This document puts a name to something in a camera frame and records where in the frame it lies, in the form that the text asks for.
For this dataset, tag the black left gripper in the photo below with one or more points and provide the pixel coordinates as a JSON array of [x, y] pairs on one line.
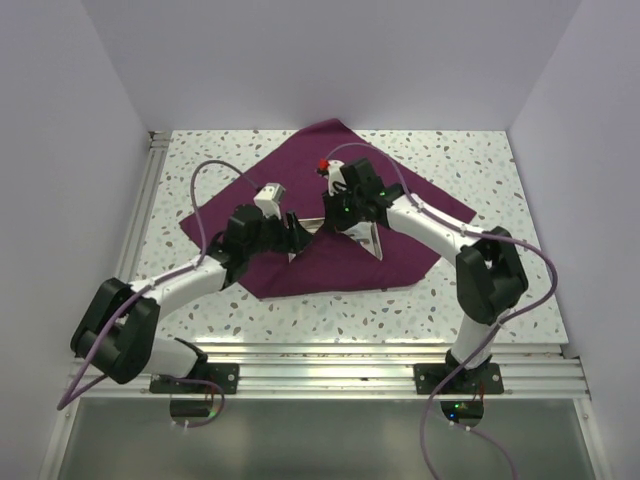
[[293, 238]]

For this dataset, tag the stainless steel tray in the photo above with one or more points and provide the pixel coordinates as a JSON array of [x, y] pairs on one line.
[[365, 234]]

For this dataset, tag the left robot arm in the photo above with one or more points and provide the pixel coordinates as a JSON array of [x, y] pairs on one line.
[[117, 334]]

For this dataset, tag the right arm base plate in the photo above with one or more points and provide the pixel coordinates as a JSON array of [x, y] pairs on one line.
[[486, 379]]

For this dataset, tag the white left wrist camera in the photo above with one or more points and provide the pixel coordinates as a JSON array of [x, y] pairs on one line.
[[268, 200]]

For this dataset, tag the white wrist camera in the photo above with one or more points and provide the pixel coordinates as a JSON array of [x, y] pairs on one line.
[[331, 170], [268, 200]]

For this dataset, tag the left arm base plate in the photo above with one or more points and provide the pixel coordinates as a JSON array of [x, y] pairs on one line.
[[204, 378]]

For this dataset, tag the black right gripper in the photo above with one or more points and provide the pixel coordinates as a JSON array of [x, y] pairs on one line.
[[333, 217]]

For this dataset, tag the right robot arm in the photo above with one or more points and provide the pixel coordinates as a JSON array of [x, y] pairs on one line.
[[490, 278]]

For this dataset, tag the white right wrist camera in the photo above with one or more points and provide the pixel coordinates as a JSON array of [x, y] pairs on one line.
[[331, 170]]

